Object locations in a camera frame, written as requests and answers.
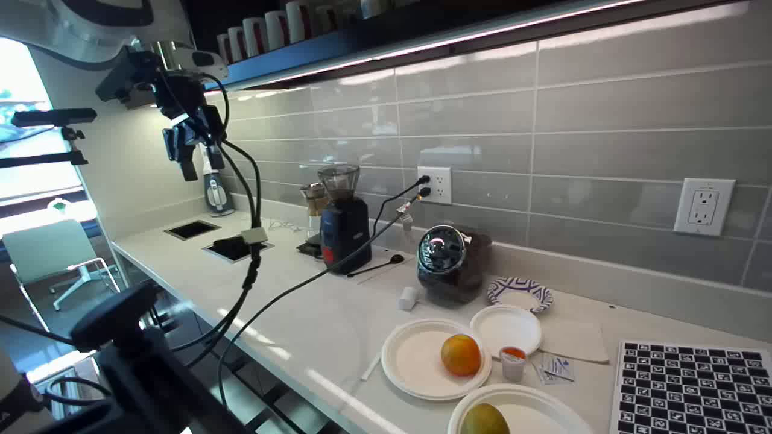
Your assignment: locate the green yellow fruit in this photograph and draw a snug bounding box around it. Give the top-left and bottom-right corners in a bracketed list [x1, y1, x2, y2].
[460, 403, 509, 434]

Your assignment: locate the white wall outlet right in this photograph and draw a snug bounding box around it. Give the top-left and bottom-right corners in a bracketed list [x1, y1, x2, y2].
[674, 177, 737, 236]

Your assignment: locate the white office chair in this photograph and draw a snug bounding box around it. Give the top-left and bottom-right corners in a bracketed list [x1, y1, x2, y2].
[2, 220, 119, 305]

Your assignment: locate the large white paper plate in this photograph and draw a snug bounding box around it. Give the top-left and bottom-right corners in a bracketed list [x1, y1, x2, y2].
[381, 317, 492, 400]

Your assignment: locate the orange fruit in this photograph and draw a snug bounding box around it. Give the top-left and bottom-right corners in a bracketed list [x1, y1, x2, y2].
[442, 335, 480, 376]

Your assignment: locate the patterned paper bowl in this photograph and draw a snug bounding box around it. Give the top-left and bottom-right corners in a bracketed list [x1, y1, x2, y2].
[486, 276, 556, 316]

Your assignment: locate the black camera on stand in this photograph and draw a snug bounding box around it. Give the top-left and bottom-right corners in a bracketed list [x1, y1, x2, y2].
[71, 279, 160, 350]

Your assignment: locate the black gooseneck cable mount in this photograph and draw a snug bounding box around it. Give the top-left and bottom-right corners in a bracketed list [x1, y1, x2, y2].
[97, 40, 266, 267]

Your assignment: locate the chrome and brown coffee pot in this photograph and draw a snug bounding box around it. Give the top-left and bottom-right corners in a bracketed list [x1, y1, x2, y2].
[417, 223, 492, 305]

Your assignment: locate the white wall outlet left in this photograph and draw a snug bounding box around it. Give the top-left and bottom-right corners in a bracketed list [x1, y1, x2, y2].
[417, 165, 452, 201]

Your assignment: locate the black white checkerboard mat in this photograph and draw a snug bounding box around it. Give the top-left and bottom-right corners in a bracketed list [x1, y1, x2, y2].
[610, 340, 772, 434]

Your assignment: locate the black coffee grinder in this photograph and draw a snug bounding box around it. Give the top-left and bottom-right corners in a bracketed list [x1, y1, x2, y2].
[319, 163, 372, 274]

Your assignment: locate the white paper napkin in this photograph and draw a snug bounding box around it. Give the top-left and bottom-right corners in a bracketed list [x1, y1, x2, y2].
[541, 317, 610, 363]

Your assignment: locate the white bowl with fruit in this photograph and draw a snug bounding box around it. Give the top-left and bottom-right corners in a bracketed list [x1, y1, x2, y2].
[446, 382, 593, 434]

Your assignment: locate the small white paper plate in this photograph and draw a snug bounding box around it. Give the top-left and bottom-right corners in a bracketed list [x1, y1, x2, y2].
[471, 304, 544, 357]

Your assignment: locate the small cup with red sauce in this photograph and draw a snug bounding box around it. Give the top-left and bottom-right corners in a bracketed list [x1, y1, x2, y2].
[499, 346, 528, 381]

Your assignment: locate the white wall outlet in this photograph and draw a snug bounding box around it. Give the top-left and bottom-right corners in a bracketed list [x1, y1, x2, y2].
[674, 177, 737, 236]
[417, 165, 452, 201]

